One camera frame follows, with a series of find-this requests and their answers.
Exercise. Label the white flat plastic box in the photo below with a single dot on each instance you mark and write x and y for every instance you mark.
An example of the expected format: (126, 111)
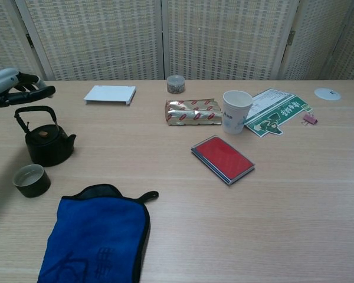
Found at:
(109, 94)

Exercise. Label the white round table grommet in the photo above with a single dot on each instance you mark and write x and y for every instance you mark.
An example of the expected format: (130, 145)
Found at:
(327, 93)

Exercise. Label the small round clear jar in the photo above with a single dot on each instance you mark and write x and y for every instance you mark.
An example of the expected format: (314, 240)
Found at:
(175, 85)

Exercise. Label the red stamp pad case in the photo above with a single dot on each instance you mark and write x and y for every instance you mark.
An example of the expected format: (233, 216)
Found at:
(221, 156)

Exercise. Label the white paper cup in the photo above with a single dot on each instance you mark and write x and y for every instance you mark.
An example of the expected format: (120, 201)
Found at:
(234, 118)

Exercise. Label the pink binder clip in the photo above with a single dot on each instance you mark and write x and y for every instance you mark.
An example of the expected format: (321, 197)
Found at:
(311, 119)

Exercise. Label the green white flattened carton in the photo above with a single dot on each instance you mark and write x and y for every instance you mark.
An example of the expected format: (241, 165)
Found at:
(283, 112)

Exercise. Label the black teapot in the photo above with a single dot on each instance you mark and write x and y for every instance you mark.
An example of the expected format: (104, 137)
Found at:
(47, 150)

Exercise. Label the gold snack package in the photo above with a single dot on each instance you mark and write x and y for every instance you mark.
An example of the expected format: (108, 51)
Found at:
(191, 113)

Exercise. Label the woven folding screen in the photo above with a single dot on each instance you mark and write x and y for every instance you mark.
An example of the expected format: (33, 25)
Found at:
(100, 38)

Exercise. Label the blue cloth with black trim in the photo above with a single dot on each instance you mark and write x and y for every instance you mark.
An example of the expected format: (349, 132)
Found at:
(100, 230)

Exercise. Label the dark green tea cup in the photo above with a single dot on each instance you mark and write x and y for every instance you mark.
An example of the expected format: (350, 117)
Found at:
(32, 188)

